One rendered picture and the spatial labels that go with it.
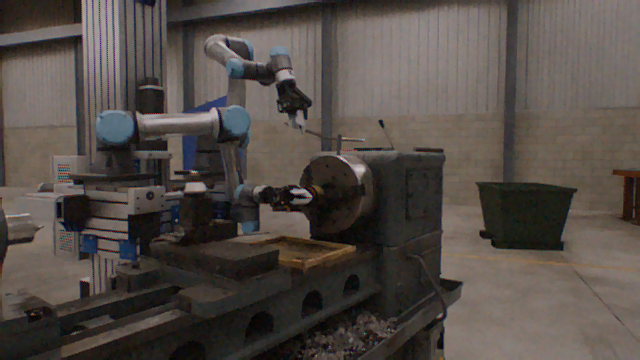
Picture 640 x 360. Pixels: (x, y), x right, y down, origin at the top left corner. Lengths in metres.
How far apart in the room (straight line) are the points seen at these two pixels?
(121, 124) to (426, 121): 10.45
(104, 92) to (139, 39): 0.27
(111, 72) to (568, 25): 11.17
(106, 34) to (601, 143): 11.01
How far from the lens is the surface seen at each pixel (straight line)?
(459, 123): 11.53
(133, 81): 1.99
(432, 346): 2.10
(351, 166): 1.59
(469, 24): 12.06
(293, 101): 1.60
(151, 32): 2.10
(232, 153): 1.76
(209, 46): 2.00
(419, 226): 1.96
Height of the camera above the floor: 1.22
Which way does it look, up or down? 3 degrees down
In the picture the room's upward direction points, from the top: straight up
